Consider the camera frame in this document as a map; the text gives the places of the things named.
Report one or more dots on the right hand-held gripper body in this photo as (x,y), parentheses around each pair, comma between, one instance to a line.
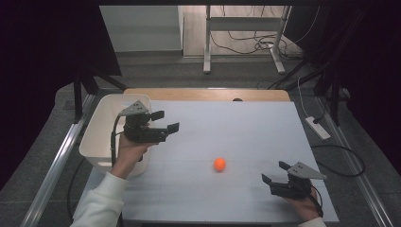
(294,186)

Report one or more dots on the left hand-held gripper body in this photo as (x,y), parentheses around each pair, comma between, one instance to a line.
(142,132)

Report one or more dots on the white plastic bin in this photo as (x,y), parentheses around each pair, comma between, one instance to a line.
(101,138)

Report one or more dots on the person's right hand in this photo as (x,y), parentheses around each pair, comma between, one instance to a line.
(304,206)

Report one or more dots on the person's left hand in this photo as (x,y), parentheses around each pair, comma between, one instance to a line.
(129,156)

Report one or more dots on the white board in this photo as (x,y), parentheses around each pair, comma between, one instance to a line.
(252,132)

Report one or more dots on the wooden table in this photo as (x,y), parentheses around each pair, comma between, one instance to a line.
(205,94)

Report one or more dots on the orange ball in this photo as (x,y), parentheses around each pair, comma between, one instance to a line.
(219,164)

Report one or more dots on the white power strip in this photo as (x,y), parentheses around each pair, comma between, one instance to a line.
(317,128)

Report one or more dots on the dark table grommet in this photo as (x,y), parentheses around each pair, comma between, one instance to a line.
(237,100)

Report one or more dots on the black metal stand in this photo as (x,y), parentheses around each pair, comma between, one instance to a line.
(334,101)
(77,97)

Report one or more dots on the white cabinet panel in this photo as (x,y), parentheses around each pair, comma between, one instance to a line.
(142,28)

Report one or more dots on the dark curtain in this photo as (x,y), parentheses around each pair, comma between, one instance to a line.
(38,63)
(372,63)

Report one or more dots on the aluminium rail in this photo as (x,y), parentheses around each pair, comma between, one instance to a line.
(56,164)
(362,183)

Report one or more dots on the white metal desk frame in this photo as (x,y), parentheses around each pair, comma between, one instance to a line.
(207,47)

